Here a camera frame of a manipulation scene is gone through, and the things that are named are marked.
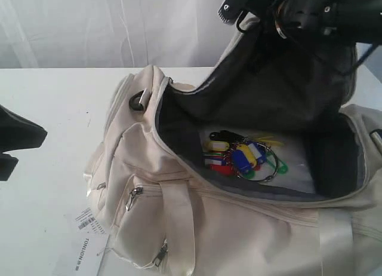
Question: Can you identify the colourful key tag bunch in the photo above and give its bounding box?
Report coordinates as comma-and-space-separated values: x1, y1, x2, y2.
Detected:
204, 130, 289, 183

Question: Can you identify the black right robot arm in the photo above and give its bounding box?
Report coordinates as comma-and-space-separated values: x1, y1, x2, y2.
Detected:
236, 0, 381, 76

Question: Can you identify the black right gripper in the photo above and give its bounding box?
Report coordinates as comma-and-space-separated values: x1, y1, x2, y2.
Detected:
238, 0, 359, 75

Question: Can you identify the cream duffel bag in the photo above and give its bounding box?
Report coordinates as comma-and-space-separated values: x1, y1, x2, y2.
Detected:
84, 18, 381, 275

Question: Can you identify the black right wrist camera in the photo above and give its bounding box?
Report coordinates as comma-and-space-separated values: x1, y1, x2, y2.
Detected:
218, 0, 270, 25

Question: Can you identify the white backdrop curtain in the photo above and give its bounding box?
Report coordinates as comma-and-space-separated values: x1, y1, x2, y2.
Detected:
0, 0, 382, 70

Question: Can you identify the white paper hang tag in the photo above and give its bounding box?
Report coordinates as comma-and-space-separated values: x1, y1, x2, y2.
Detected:
52, 208, 109, 275

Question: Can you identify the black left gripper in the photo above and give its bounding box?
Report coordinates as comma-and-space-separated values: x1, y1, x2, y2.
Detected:
0, 106, 47, 182

